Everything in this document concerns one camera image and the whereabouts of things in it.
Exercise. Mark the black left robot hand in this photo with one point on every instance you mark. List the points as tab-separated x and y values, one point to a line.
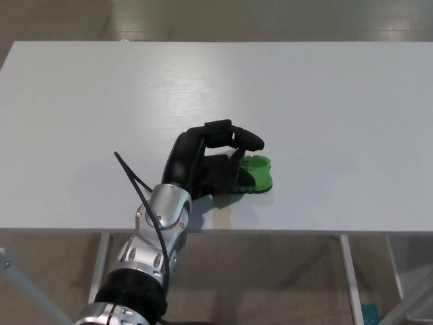
182	159

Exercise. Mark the green whiteboard eraser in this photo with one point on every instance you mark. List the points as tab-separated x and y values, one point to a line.
260	172

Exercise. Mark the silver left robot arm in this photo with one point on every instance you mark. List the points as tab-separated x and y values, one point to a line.
149	250

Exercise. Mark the white metal table leg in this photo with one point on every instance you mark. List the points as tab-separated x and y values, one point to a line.
99	267
395	271
350	281

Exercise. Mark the teal patterned object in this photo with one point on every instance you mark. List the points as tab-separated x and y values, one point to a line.
369	315

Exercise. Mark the grey metal stand frame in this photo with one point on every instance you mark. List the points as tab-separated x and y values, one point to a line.
409	298
30	287

